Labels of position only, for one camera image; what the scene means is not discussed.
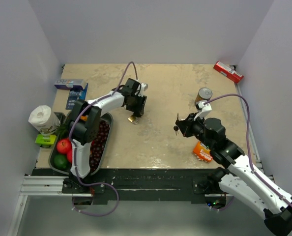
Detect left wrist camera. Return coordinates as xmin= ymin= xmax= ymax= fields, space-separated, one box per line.
xmin=135 ymin=83 xmax=148 ymax=96

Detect purple grapes bunch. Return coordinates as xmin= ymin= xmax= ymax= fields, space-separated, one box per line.
xmin=89 ymin=119 xmax=110 ymax=173

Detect red cardboard box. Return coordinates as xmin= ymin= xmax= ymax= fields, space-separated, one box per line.
xmin=213 ymin=61 xmax=244 ymax=83

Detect aluminium rail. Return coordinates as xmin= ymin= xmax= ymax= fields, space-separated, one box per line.
xmin=20 ymin=176 xmax=91 ymax=197

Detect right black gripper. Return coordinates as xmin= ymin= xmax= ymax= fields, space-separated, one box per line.
xmin=176 ymin=112 xmax=214 ymax=150

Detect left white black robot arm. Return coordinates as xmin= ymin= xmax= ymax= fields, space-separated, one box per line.
xmin=68 ymin=78 xmax=148 ymax=193

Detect orange blister pack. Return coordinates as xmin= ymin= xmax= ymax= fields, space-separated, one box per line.
xmin=192 ymin=142 xmax=213 ymax=163

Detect tin can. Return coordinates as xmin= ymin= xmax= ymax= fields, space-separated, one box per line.
xmin=194 ymin=87 xmax=213 ymax=104

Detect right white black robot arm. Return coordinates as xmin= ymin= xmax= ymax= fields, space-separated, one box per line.
xmin=174 ymin=113 xmax=292 ymax=236

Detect grey fruit tray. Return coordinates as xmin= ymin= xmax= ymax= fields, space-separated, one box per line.
xmin=49 ymin=113 xmax=113 ymax=176

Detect green lime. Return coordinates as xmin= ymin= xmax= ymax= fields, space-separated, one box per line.
xmin=53 ymin=154 xmax=69 ymax=170

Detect green box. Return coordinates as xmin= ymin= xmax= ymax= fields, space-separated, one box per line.
xmin=35 ymin=134 xmax=57 ymax=148

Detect blue blister pack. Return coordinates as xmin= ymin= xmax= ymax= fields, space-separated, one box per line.
xmin=65 ymin=83 xmax=88 ymax=110

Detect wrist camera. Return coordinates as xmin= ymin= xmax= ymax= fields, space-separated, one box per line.
xmin=135 ymin=83 xmax=148 ymax=96
xmin=194 ymin=100 xmax=212 ymax=120

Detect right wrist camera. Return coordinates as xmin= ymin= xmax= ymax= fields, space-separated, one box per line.
xmin=194 ymin=100 xmax=212 ymax=120

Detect blue white box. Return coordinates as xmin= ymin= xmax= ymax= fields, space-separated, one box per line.
xmin=54 ymin=79 xmax=87 ymax=90

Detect red apple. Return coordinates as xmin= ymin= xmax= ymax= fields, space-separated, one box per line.
xmin=56 ymin=138 xmax=72 ymax=154

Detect orange flower pineapple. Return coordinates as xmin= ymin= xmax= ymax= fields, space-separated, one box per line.
xmin=55 ymin=114 xmax=71 ymax=139

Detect paper towel roll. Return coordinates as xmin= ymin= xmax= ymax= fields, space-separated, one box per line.
xmin=28 ymin=105 xmax=60 ymax=136

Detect brass padlock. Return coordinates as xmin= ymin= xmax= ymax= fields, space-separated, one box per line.
xmin=128 ymin=115 xmax=139 ymax=125

